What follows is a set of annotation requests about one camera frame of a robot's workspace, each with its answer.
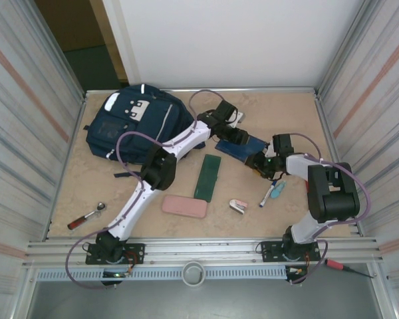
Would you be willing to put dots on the navy blue book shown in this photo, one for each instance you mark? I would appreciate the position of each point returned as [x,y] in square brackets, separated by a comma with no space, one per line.
[232,151]

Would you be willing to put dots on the green pencil case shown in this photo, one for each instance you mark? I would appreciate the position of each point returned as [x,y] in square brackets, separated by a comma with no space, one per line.
[206,179]

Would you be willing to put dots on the navy blue backpack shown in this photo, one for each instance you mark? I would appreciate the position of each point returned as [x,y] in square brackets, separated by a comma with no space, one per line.
[146,113]

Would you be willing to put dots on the pink pencil case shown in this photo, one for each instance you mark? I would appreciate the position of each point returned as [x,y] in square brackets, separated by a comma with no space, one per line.
[184,206]

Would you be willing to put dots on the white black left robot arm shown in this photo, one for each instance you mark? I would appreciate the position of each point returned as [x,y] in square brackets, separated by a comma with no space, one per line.
[133,209]

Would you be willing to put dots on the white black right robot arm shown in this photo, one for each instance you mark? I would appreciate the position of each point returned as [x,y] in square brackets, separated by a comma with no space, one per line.
[299,164]

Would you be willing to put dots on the blue white marker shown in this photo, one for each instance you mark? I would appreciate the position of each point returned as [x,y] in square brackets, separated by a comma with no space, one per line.
[267,194]

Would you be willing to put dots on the teal correction tape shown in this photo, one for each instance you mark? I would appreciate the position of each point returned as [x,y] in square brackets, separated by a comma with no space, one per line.
[278,191]

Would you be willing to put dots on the pink white stapler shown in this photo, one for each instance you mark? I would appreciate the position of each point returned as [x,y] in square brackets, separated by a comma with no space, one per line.
[236,206]

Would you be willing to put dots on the grey round pipe fitting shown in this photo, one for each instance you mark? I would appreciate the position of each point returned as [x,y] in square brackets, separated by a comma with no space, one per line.
[186,277]

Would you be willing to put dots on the grey metal shelf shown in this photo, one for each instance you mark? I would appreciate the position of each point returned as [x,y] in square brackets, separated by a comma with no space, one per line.
[203,302]

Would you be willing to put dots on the aluminium table side rail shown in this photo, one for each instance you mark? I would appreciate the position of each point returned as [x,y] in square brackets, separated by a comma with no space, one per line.
[66,166]
[328,133]

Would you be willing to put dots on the aluminium table end rail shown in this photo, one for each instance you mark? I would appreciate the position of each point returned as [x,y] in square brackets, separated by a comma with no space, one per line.
[269,89]

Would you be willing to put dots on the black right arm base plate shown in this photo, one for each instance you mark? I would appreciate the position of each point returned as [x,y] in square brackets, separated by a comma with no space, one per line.
[269,251]

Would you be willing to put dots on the aluminium mounting rail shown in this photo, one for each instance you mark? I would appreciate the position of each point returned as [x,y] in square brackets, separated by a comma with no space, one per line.
[203,247]

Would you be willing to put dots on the white door frame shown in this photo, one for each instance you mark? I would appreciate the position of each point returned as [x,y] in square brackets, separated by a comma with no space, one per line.
[119,33]

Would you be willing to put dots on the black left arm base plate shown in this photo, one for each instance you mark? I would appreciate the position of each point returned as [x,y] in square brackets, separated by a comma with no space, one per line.
[138,248]

